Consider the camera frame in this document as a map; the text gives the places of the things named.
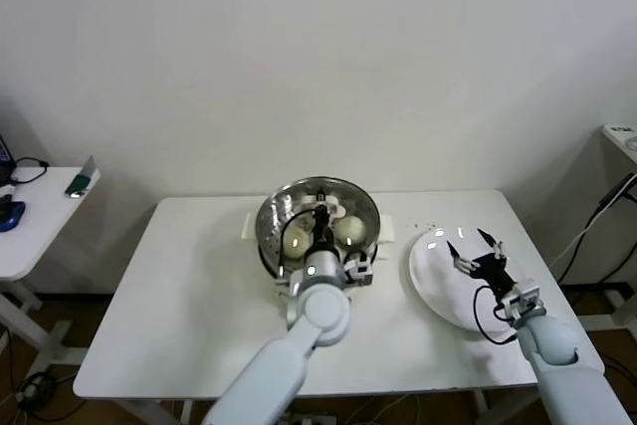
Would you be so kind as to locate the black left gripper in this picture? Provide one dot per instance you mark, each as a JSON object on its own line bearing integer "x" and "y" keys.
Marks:
{"x": 322, "y": 231}

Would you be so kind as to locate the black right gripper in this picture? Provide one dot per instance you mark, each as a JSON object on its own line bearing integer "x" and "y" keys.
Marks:
{"x": 490, "y": 273}

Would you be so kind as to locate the white steamed baozi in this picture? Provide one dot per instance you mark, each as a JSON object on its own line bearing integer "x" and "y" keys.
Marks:
{"x": 352, "y": 231}
{"x": 297, "y": 243}

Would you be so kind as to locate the round glass pot lid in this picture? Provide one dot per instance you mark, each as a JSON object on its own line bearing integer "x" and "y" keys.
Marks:
{"x": 278, "y": 211}

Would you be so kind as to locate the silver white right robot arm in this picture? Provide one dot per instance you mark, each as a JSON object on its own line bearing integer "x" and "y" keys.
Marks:
{"x": 567, "y": 370}

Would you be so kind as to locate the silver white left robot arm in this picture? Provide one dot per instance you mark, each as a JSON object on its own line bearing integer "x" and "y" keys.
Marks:
{"x": 308, "y": 320}

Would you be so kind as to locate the scattered brown crumbs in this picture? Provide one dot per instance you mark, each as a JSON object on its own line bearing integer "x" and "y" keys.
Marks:
{"x": 432, "y": 222}

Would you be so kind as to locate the round white plate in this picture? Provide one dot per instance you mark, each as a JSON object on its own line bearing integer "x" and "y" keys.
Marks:
{"x": 438, "y": 285}

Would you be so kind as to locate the white electric cooker pot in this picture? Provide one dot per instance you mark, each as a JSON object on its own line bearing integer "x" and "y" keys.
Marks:
{"x": 247, "y": 227}

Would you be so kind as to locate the white desk with label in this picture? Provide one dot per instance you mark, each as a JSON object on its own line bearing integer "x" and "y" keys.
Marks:
{"x": 614, "y": 139}

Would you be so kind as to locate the floor power strip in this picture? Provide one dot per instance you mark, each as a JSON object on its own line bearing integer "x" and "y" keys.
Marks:
{"x": 313, "y": 419}

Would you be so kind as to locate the white side table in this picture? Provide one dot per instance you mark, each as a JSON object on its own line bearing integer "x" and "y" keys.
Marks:
{"x": 45, "y": 226}

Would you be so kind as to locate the blue handheld device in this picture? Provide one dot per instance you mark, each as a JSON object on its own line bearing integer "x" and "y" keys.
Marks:
{"x": 11, "y": 216}

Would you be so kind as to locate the dark screen device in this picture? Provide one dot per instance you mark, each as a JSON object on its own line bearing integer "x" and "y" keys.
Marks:
{"x": 4, "y": 151}

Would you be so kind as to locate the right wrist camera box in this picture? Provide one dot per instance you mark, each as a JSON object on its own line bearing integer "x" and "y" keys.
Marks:
{"x": 522, "y": 298}

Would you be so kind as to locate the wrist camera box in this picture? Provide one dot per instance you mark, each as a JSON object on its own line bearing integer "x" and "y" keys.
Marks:
{"x": 359, "y": 271}
{"x": 522, "y": 298}

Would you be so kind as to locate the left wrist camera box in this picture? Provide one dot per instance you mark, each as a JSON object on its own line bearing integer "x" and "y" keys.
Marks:
{"x": 359, "y": 271}

